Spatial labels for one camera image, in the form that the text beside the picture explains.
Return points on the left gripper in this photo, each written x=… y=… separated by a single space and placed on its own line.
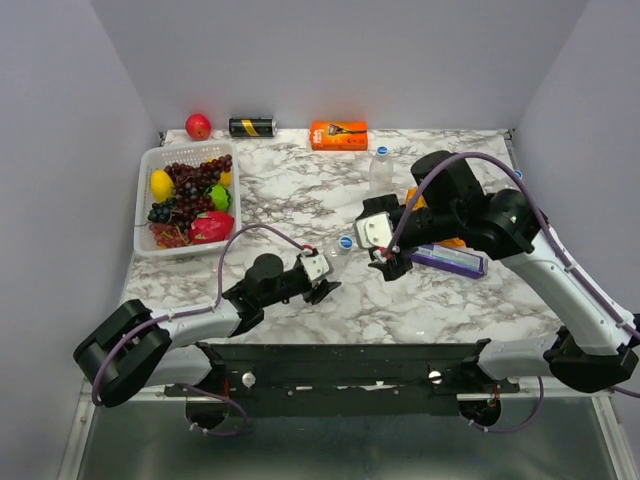
x=313 y=295

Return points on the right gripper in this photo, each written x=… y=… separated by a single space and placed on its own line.
x=393 y=268

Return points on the clear bottle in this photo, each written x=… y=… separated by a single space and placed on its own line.
x=381 y=172
x=337 y=257

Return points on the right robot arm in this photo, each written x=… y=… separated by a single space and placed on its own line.
x=478 y=199

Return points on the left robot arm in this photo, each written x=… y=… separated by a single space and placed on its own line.
x=137 y=347

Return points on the orange snack bag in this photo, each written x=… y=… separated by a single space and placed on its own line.
x=421 y=203

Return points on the purple toothpaste box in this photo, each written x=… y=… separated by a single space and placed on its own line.
x=451 y=260

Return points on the red dragon fruit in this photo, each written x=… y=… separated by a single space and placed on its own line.
x=211 y=227

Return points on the green toy fruit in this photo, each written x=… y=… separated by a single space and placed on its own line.
x=220 y=197

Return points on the yellow fruit behind grapes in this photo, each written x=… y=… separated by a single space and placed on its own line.
x=225 y=178

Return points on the orange razor box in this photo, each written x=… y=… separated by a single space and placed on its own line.
x=339 y=136

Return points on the light red grapes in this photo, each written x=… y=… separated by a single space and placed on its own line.
x=167 y=236

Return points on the red grape bunch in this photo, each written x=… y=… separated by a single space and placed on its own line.
x=190 y=185

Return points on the dark blue grapes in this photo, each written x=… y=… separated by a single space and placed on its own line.
x=161 y=212

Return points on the black gold can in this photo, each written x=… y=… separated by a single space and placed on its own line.
x=252 y=127

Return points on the yellow lemon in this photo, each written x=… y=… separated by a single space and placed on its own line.
x=161 y=185

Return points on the red apple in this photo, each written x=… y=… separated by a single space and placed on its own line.
x=198 y=127

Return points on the white plastic basket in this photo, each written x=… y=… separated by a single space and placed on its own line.
x=191 y=154

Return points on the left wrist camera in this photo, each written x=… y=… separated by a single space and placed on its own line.
x=316 y=266

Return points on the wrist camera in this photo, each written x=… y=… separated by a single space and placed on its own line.
x=373 y=230
x=316 y=266

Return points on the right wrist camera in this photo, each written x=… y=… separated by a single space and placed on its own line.
x=373 y=230

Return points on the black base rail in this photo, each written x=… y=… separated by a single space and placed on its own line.
x=349 y=380

